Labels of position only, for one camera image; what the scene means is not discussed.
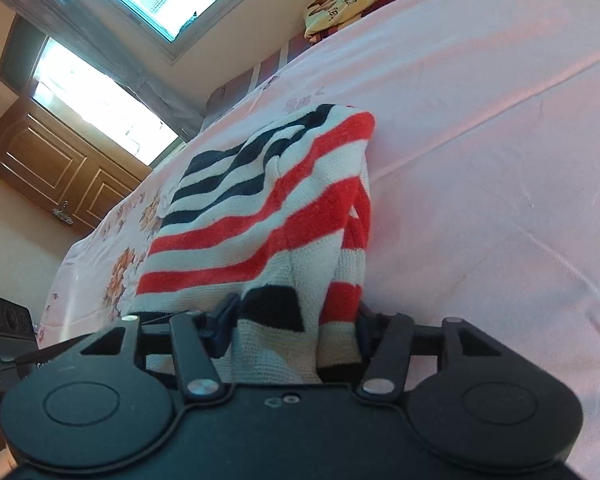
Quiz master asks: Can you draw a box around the striped knit sweater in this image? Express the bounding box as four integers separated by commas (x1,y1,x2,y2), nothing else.
127,103,377,387

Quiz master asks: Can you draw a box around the striped mattress cover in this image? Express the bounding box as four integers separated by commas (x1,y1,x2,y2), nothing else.
204,42,312,122

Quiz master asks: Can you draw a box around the brown wooden door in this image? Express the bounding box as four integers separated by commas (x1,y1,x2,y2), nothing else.
0,97,154,234

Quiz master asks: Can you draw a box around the metal door handle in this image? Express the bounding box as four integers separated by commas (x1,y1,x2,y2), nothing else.
52,201,76,226

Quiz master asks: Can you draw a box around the pink floral bed sheet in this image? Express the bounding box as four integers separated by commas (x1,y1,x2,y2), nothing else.
40,0,600,480

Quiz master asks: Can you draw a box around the grey curtain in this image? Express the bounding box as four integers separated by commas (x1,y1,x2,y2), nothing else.
0,0,207,137

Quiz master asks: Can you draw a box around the folded yellow printed blanket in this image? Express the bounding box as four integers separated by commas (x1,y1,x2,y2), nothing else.
303,0,427,42

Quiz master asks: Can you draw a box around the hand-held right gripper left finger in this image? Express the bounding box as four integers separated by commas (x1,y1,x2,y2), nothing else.
79,293,242,402

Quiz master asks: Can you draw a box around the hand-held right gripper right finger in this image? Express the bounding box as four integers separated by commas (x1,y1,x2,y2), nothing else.
354,300,482,402

